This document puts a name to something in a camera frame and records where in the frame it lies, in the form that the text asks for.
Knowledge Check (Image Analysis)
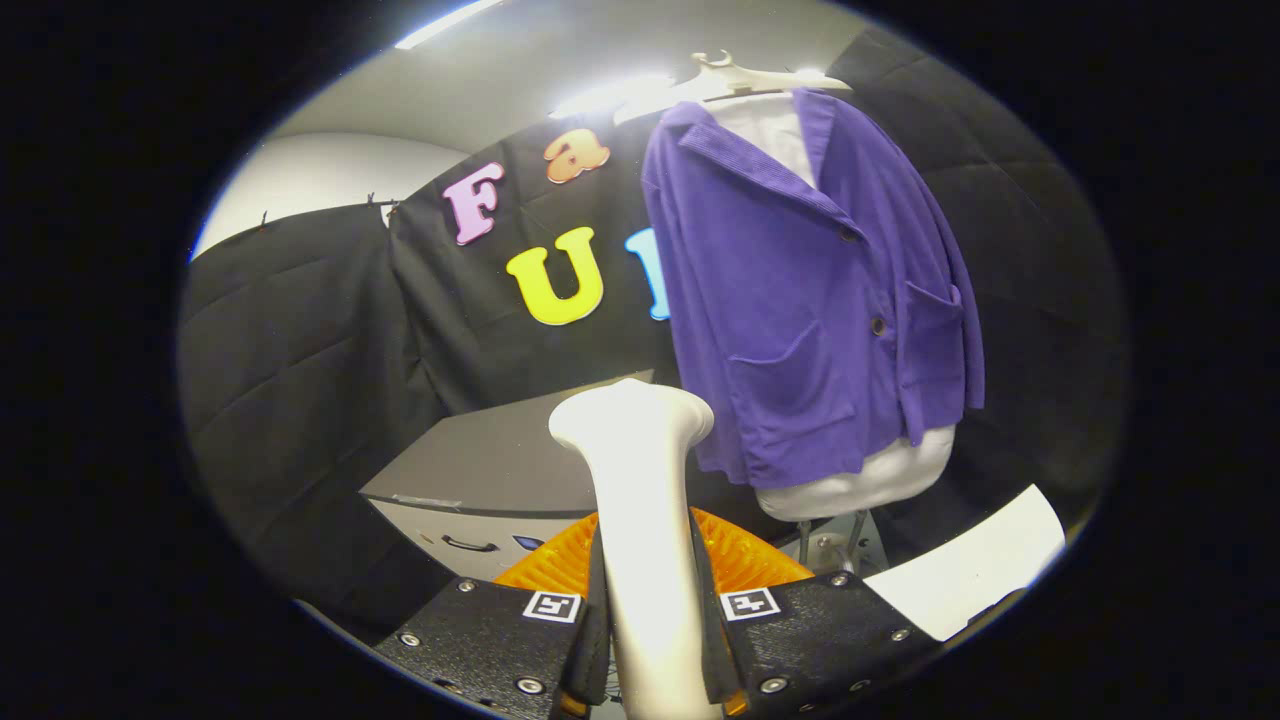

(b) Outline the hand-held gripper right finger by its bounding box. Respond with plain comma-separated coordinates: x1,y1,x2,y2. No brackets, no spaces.
688,508,943,719

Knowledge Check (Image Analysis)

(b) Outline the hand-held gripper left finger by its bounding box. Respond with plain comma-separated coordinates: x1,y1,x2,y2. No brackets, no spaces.
372,512,613,720

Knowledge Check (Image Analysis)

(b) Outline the white garment steamer head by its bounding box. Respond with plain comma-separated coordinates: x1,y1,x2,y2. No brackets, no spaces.
548,378,716,720

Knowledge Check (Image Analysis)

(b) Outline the purple corduroy jacket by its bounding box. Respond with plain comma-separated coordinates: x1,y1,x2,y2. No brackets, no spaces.
640,88,986,491

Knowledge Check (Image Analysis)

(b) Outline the grey steamer stand base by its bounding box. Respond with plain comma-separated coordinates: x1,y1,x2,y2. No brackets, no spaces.
795,508,886,576

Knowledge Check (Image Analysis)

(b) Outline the white garment form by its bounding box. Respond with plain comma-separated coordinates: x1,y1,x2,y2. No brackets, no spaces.
712,95,956,521

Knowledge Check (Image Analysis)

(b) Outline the white plastic clothes hanger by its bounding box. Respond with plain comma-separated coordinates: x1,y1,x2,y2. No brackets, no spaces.
612,50,853,126

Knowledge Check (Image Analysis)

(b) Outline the grey cabinet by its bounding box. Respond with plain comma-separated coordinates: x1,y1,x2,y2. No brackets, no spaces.
360,370,661,586

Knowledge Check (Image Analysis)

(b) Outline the white flat board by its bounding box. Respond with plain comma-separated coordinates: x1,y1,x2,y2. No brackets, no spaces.
862,484,1067,641

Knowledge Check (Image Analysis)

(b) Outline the black backdrop cloth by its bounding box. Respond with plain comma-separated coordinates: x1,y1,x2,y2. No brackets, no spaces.
178,25,1131,641

